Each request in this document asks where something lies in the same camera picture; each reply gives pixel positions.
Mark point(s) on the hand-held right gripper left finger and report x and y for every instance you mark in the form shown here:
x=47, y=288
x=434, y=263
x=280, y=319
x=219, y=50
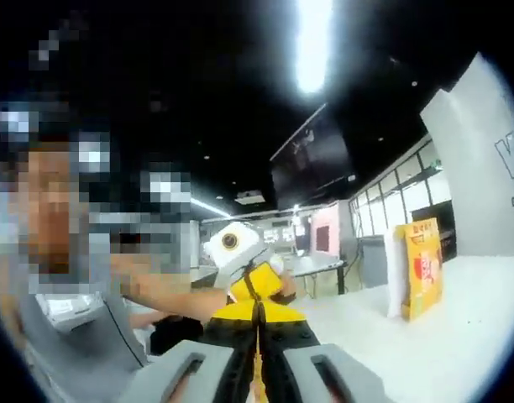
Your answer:
x=223, y=357

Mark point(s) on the hanging black monitor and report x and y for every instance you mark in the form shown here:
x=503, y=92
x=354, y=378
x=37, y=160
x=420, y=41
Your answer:
x=311, y=163

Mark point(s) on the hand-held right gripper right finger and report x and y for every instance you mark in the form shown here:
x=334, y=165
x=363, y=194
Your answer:
x=290, y=357

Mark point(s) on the yellow coffee stick pouch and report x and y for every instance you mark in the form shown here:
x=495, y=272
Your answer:
x=258, y=386

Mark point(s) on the white background table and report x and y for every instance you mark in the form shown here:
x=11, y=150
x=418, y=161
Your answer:
x=316, y=264

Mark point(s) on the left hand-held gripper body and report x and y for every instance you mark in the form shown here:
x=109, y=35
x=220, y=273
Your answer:
x=240, y=252

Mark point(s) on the dark cloth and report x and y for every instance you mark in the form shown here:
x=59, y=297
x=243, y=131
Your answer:
x=177, y=333

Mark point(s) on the yellow coffee carton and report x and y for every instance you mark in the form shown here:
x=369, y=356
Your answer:
x=423, y=268

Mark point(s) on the ceiling air conditioner unit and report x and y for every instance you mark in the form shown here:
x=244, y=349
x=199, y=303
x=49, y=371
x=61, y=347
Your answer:
x=248, y=198

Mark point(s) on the person's left hand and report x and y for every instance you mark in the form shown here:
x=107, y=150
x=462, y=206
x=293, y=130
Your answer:
x=288, y=285

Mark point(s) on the grey chest-worn device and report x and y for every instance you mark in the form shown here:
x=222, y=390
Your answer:
x=68, y=312

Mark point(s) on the grey cabinet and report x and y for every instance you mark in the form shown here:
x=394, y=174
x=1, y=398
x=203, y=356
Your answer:
x=373, y=262

